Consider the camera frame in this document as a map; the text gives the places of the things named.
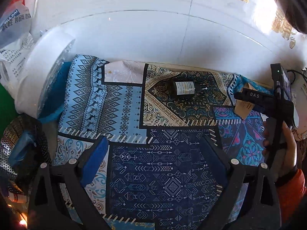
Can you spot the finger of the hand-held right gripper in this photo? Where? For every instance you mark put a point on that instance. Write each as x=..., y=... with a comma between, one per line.
x=260, y=107
x=251, y=95

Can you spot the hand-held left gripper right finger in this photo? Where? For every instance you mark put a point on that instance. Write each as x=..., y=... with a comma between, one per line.
x=214, y=158

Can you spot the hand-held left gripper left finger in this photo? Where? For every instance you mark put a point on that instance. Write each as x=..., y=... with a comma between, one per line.
x=94, y=158

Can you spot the brown cardboard box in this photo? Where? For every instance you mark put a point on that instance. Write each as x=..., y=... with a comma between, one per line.
x=243, y=109

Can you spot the person's right forearm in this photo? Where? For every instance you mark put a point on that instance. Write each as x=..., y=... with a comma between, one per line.
x=292, y=192

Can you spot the person's right hand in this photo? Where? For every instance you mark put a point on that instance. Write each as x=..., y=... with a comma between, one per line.
x=291, y=153

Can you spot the patchwork patterned tablecloth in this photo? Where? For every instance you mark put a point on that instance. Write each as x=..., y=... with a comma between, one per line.
x=163, y=172

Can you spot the perforated metal basket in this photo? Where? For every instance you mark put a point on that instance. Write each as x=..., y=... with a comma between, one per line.
x=36, y=134

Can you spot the dark glass bottle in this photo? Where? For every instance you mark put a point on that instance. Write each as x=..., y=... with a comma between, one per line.
x=184, y=88

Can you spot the blue plastic bag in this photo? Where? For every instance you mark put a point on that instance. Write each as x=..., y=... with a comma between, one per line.
x=54, y=95

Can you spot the green box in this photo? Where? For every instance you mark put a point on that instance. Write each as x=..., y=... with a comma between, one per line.
x=6, y=107

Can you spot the white round plastic container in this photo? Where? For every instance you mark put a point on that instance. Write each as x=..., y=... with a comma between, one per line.
x=45, y=60

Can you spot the printed plastic bag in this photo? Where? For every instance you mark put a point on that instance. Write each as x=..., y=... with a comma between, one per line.
x=14, y=21

